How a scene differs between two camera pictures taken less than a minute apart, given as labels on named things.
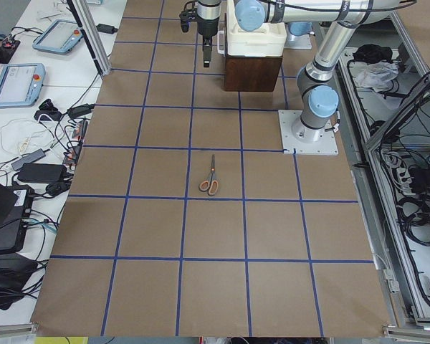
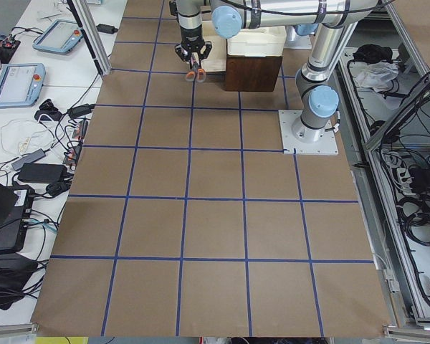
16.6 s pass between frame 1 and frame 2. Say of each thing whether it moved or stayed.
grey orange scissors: moved
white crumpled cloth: stayed
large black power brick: stayed
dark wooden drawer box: stayed
